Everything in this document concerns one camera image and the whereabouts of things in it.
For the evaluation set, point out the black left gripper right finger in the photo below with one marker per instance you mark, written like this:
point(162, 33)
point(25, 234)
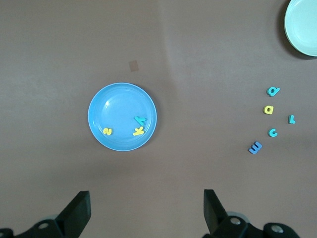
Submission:
point(215, 218)

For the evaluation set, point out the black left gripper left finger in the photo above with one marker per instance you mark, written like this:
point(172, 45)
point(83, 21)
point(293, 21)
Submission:
point(74, 215)

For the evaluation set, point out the yellow foam letter s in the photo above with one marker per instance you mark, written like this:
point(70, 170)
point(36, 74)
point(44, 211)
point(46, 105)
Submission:
point(107, 131)

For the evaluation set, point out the yellow foam letter k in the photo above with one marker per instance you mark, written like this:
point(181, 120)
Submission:
point(138, 131)

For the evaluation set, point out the teal foam letter y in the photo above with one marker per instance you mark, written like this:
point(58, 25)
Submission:
point(140, 120)

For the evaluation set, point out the blue foam letter E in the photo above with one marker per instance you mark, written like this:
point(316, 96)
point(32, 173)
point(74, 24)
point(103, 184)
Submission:
point(255, 147)

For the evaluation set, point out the teal foam letter c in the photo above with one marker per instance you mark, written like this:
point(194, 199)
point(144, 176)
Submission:
point(270, 133)

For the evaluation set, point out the blue plate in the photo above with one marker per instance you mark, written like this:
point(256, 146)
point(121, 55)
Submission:
point(119, 106)

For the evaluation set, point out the yellow foam letter a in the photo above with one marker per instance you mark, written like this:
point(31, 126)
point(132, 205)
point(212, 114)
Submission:
point(271, 110)

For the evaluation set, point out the teal foam letter l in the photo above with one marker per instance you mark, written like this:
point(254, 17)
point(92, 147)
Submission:
point(290, 119)

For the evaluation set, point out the teal foam letter p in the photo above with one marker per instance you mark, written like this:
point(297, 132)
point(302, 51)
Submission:
point(277, 89)

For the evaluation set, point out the brown tape patch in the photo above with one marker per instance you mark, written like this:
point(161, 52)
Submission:
point(133, 66)

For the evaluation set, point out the pale green plate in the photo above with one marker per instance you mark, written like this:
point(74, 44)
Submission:
point(304, 27)

